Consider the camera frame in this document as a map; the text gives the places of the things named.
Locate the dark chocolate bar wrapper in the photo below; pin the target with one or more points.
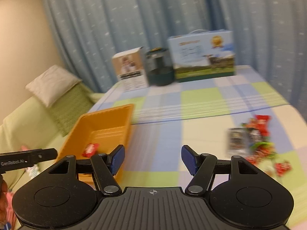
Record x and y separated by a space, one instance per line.
255 138

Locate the silver snack packet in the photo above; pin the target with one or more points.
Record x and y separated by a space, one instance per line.
237 142

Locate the orange plastic tray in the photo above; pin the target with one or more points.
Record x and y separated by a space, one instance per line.
107 128

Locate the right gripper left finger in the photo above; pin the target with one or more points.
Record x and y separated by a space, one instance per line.
68 192

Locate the beige cushion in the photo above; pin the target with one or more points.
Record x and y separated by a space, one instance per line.
52 84

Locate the green sofa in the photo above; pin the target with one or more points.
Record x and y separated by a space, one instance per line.
30 126

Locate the green zigzag cushion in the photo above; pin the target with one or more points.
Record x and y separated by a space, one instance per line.
68 108

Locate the large red candy packet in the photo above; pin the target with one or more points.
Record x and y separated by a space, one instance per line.
262 124

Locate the checkered tablecloth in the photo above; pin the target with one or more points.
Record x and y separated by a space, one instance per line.
199 114

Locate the blue star curtain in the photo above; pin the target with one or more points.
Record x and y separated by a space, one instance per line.
269 35

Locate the white product box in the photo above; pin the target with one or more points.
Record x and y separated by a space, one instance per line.
130 70

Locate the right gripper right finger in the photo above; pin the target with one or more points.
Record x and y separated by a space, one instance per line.
237 194

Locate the blue milk carton box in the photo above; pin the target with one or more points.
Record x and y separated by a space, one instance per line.
202 55

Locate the dark green glass jar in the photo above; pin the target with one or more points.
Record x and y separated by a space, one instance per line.
159 66

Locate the person's left hand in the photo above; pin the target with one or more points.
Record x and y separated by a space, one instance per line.
3 203

